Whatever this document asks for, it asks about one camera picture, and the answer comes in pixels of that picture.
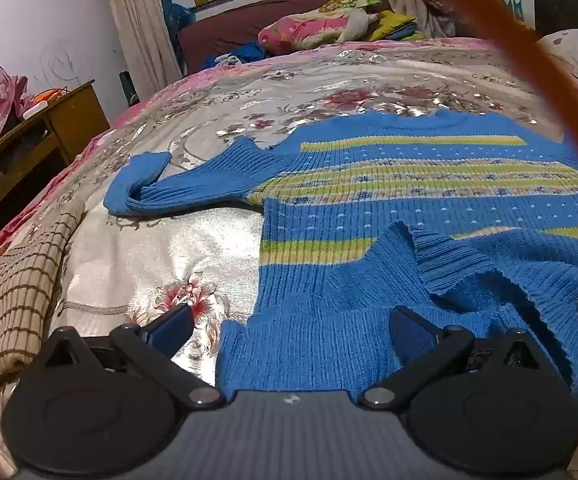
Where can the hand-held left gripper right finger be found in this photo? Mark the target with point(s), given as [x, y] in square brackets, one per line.
[409, 324]

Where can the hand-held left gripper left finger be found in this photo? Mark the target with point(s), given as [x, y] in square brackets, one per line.
[176, 322]

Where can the blue striped knit sweater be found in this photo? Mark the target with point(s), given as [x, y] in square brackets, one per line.
[369, 220]

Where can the floral satin bedspread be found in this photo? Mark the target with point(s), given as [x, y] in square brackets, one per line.
[209, 240]

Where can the beige checked cloth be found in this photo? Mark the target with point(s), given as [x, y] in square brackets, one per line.
[14, 290]

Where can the wooden desk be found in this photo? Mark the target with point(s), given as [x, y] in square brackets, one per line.
[44, 135]

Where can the dark bottle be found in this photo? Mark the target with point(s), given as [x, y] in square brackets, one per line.
[128, 89]

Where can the orange item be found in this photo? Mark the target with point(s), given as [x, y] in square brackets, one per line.
[49, 95]

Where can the blue crumpled cloth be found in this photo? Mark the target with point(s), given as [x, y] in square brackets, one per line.
[241, 54]

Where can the maroon sofa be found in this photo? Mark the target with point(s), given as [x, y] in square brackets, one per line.
[229, 30]

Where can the yellow and blue folded cloths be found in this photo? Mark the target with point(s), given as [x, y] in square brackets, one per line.
[394, 25]

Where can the blue plastic bag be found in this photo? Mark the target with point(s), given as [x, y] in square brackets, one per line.
[174, 20]

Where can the beige curtain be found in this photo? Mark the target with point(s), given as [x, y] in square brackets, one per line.
[136, 20]

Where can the white plush toy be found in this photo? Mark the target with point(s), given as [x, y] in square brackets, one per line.
[359, 22]

